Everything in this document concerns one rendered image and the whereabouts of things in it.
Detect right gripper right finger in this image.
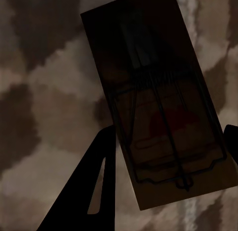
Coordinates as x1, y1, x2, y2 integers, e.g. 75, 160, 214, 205
224, 124, 238, 165

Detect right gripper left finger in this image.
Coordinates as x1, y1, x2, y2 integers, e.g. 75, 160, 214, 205
37, 125, 116, 231

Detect mousetrap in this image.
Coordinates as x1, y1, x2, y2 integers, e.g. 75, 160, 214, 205
80, 0, 238, 211

